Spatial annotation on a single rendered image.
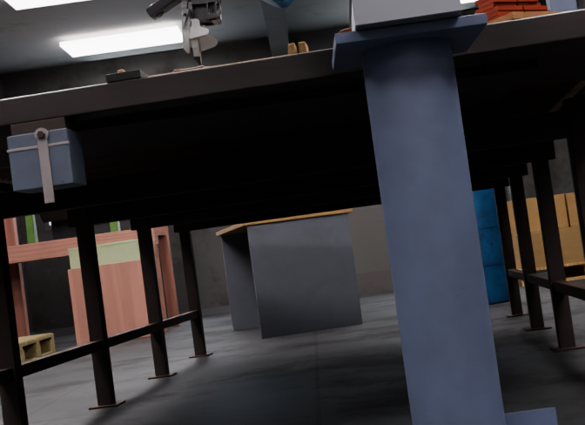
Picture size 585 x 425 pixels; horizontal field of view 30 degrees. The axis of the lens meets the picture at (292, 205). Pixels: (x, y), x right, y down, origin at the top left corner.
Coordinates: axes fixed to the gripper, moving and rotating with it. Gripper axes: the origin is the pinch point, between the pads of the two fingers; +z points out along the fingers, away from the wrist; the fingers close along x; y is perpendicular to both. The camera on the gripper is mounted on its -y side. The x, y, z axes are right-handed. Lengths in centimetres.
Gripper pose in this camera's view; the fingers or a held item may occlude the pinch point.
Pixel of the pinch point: (191, 60)
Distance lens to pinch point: 255.7
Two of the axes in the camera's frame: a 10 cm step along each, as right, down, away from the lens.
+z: 0.7, 10.0, -0.4
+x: 0.9, 0.4, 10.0
